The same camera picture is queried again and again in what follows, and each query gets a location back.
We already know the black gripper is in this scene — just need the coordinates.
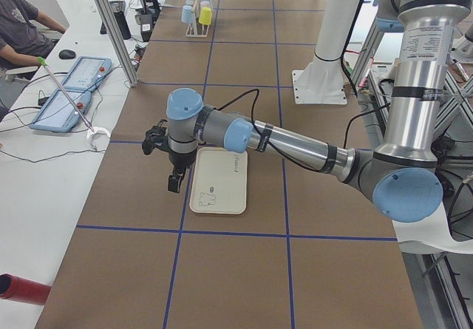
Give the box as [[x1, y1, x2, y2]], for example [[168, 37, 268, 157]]
[[167, 136, 198, 193]]

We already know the yellow plastic cup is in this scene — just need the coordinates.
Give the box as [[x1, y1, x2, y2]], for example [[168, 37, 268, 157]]
[[198, 7, 213, 26]]

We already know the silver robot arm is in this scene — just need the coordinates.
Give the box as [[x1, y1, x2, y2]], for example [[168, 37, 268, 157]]
[[160, 0, 472, 223]]

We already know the cream plastic tray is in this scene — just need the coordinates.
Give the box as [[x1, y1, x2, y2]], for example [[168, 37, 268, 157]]
[[189, 147, 248, 215]]

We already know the near blue teach pendant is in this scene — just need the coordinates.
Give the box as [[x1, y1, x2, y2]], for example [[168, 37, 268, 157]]
[[29, 89, 81, 132]]

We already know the blue teach pendant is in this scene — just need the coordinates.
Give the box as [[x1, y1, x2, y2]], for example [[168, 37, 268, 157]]
[[29, 89, 81, 132], [62, 56, 112, 92]]

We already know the far blue teach pendant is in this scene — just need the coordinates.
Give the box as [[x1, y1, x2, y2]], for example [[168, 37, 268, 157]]
[[62, 56, 112, 92]]

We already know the black computer mouse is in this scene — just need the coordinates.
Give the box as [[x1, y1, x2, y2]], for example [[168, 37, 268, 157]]
[[58, 49, 76, 60]]

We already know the long metal grabber stick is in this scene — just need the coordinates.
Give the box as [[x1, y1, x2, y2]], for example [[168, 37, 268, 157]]
[[37, 57, 111, 151]]

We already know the black thermos bottle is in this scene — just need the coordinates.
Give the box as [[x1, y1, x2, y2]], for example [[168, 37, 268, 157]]
[[110, 1, 131, 40]]

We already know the red cylinder bottle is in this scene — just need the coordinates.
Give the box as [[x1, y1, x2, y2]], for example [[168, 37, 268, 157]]
[[1, 274, 51, 305]]

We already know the seated person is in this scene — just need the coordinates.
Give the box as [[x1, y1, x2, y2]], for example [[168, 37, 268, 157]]
[[1, 0, 66, 69]]

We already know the white chair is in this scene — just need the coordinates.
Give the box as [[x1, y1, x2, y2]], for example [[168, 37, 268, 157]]
[[392, 203, 472, 254]]

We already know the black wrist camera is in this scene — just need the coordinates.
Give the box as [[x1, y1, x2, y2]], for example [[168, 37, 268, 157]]
[[142, 119, 170, 155]]

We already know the black camera cable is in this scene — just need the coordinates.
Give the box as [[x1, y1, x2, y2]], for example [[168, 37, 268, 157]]
[[216, 88, 333, 171]]

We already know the aluminium frame post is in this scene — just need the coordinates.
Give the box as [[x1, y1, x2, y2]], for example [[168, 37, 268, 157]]
[[94, 0, 138, 87]]

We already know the white wire cup rack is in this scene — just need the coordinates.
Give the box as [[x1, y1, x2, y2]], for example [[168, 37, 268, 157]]
[[186, 0, 210, 38]]

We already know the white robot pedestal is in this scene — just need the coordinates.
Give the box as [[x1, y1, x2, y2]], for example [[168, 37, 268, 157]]
[[292, 0, 363, 105]]

